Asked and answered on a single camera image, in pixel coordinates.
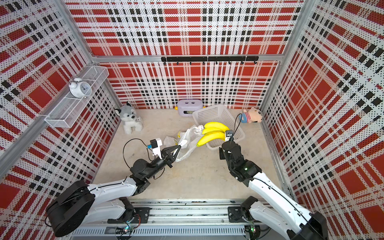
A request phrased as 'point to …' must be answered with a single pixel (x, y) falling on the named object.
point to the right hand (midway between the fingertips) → (228, 143)
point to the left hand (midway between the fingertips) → (183, 145)
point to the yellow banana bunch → (213, 131)
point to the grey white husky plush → (127, 114)
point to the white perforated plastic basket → (218, 113)
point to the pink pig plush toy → (253, 115)
